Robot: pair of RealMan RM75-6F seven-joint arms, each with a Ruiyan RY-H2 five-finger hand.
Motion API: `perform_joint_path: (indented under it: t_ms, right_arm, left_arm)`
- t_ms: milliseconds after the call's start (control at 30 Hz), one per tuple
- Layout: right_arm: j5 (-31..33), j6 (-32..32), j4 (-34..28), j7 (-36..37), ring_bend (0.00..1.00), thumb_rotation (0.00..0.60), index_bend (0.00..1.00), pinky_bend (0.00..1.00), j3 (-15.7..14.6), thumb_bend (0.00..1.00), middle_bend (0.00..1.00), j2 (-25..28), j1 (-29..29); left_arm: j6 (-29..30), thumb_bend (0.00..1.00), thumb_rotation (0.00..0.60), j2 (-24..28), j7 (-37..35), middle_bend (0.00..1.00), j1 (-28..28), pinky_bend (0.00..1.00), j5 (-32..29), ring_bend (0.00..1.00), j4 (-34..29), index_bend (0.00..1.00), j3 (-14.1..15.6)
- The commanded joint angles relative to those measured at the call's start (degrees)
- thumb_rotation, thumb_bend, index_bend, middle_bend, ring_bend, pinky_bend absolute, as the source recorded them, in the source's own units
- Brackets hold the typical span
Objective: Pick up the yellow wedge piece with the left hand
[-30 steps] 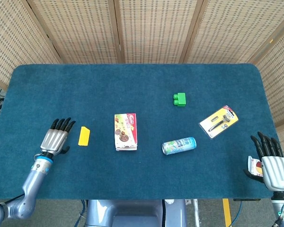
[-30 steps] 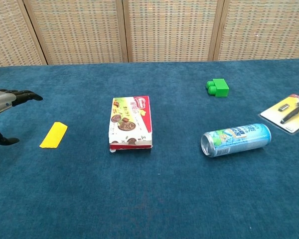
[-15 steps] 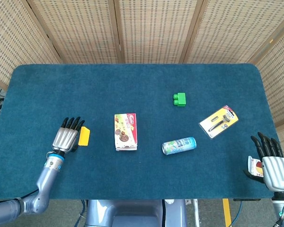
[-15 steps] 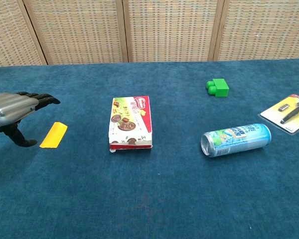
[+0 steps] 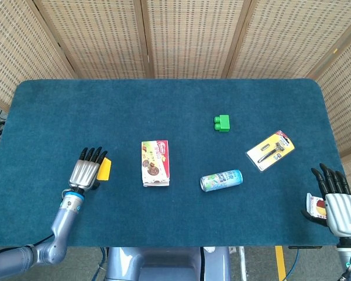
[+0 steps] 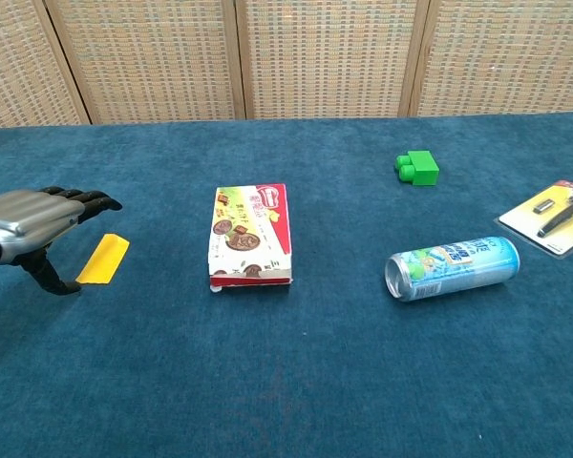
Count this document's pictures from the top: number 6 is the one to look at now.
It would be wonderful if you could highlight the blue plush table cover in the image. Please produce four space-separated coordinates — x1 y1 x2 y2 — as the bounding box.
0 112 573 458

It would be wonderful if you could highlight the razor blister pack yellow card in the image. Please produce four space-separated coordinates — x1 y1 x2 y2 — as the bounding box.
493 179 573 260

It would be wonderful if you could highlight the green building block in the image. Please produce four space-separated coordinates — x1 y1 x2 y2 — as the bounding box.
393 150 441 187

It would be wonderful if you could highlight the light blue drink can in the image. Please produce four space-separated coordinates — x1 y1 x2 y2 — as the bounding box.
384 235 521 303

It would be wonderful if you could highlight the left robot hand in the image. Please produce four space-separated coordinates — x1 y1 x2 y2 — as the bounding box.
0 185 124 297

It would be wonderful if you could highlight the biscuit box with red edge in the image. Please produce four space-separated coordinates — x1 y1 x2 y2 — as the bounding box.
207 182 295 293

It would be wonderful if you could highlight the woven wicker folding screen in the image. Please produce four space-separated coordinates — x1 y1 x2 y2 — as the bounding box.
0 0 573 131

